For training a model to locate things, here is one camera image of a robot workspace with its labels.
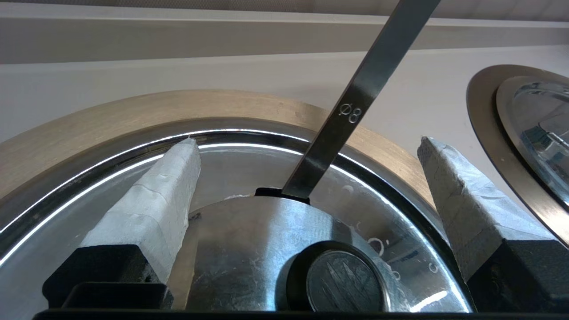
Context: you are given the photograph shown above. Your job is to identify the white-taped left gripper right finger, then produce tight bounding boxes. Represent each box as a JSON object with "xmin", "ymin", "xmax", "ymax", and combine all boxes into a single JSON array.
[{"xmin": 417, "ymin": 136, "xmax": 569, "ymax": 312}]

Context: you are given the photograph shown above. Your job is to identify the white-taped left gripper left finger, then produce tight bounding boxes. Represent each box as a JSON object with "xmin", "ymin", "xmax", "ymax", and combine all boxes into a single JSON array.
[{"xmin": 42, "ymin": 138, "xmax": 202, "ymax": 310}]

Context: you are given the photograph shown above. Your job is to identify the steel hinged lid black knob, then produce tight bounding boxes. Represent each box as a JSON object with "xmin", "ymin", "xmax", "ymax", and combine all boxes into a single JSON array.
[
  {"xmin": 0, "ymin": 129, "xmax": 474, "ymax": 312},
  {"xmin": 496, "ymin": 76, "xmax": 569, "ymax": 209}
]

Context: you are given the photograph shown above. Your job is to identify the steel ladle hooked handle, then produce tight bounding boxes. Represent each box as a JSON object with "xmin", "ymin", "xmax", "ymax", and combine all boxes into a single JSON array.
[{"xmin": 281, "ymin": 0, "xmax": 441, "ymax": 200}]

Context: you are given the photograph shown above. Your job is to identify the bronze well rim ring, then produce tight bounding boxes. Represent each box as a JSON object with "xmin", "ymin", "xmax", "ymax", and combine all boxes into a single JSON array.
[
  {"xmin": 0, "ymin": 90, "xmax": 438, "ymax": 209},
  {"xmin": 466, "ymin": 64, "xmax": 569, "ymax": 247}
]

